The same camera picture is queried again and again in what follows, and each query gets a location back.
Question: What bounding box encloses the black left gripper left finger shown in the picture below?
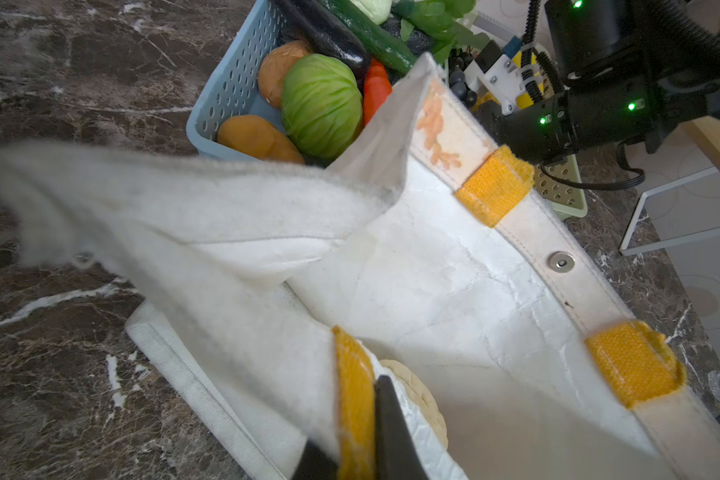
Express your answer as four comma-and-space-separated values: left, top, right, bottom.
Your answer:
291, 440, 338, 480

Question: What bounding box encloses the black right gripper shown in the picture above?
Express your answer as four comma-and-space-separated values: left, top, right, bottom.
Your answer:
476, 95, 576, 164

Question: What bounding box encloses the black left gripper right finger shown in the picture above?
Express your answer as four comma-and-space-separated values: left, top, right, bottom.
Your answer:
375, 375, 428, 480

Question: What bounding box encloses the white canvas grocery bag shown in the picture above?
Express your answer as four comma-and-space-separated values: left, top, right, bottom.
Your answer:
0, 56, 720, 479

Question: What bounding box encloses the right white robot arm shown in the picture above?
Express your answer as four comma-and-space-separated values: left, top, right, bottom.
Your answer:
476, 1, 720, 164

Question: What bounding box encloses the pale green plastic basket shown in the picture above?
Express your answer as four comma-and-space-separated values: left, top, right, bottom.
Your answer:
473, 11, 589, 220

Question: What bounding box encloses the dark grape bunch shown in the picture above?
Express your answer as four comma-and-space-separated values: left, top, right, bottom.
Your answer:
448, 50, 478, 109

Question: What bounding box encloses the green leafy vegetable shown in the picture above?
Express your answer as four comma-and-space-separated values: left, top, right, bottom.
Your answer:
392, 0, 491, 64

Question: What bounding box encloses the red orange pepper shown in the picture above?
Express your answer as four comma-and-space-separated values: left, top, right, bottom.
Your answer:
363, 58, 393, 125

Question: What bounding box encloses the long green cucumber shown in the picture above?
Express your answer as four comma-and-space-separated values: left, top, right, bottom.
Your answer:
318, 0, 417, 75

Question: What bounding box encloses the wooden two tier shelf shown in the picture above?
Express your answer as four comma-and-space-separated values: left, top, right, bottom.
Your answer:
619, 116, 720, 257

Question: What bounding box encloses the pale white green squash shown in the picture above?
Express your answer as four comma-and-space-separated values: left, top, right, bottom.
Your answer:
352, 0, 392, 25

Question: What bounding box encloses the green cabbage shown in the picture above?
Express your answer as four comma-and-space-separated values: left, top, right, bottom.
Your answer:
281, 54, 363, 164

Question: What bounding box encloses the dark purple eggplant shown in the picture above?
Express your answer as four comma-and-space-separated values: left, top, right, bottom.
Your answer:
273, 0, 371, 83

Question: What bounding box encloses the brown round potato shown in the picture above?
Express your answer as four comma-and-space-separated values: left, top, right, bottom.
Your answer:
257, 40, 312, 109

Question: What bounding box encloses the orange yellow mango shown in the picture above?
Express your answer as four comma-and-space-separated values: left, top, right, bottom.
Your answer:
216, 115, 305, 164

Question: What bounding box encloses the light blue plastic basket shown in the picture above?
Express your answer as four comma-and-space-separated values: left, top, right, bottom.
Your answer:
185, 0, 361, 163

